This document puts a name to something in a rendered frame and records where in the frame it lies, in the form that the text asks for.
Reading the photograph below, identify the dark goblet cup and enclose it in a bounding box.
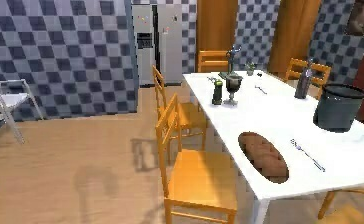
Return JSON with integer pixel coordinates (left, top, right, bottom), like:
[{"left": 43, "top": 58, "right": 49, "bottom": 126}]
[{"left": 223, "top": 74, "right": 244, "bottom": 106}]

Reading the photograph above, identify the brown wooden door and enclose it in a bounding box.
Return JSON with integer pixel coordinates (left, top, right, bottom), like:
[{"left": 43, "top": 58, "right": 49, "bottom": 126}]
[
  {"left": 267, "top": 0, "right": 323, "bottom": 80},
  {"left": 195, "top": 0, "right": 239, "bottom": 73}
]

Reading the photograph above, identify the white dining table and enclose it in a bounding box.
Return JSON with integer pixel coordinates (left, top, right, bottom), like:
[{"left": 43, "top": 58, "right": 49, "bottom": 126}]
[{"left": 182, "top": 69, "right": 364, "bottom": 224}]

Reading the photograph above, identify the silver fork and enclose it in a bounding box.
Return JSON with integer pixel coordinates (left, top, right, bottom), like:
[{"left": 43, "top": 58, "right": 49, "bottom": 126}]
[{"left": 290, "top": 138, "right": 326, "bottom": 173}]

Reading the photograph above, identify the brown bread loaf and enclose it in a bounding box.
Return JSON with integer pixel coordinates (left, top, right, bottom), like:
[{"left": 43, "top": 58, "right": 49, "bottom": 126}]
[{"left": 237, "top": 131, "right": 290, "bottom": 185}]

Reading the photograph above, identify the small potted plant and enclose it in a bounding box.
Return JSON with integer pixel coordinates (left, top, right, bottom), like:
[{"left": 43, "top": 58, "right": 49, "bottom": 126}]
[{"left": 244, "top": 61, "right": 257, "bottom": 77}]

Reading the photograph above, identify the grey double door fridge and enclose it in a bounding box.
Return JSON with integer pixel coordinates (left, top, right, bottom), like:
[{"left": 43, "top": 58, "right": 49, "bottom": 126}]
[{"left": 131, "top": 3, "right": 184, "bottom": 88}]

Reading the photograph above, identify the dark glass bottle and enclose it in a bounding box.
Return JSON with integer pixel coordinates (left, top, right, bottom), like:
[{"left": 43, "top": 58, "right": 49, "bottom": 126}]
[{"left": 294, "top": 57, "right": 315, "bottom": 100}]

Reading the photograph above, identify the dark figurine statue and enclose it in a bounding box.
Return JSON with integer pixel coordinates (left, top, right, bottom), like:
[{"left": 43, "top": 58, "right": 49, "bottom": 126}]
[{"left": 218, "top": 44, "right": 243, "bottom": 80}]

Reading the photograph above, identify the orange wooden chair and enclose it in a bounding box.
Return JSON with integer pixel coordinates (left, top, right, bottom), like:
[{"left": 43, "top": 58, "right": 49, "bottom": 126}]
[
  {"left": 284, "top": 57, "right": 333, "bottom": 100},
  {"left": 317, "top": 188, "right": 364, "bottom": 224},
  {"left": 155, "top": 93, "right": 239, "bottom": 224},
  {"left": 151, "top": 64, "right": 208, "bottom": 164},
  {"left": 197, "top": 49, "right": 231, "bottom": 74}
]

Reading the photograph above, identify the black green spray bottle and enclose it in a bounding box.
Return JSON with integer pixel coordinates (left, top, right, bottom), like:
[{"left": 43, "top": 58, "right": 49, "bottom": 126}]
[{"left": 207, "top": 76, "right": 224, "bottom": 106}]

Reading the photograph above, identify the dark grey pot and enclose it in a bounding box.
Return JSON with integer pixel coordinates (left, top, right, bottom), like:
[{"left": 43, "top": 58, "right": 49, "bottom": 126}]
[{"left": 312, "top": 83, "right": 364, "bottom": 134}]

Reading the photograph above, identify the white metal shelf rack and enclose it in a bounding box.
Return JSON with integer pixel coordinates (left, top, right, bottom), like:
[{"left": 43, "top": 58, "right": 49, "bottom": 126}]
[{"left": 0, "top": 78, "right": 45, "bottom": 145}]

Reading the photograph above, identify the dark framed wall picture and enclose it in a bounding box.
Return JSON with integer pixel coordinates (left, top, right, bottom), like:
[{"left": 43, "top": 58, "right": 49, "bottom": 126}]
[{"left": 344, "top": 0, "right": 364, "bottom": 38}]

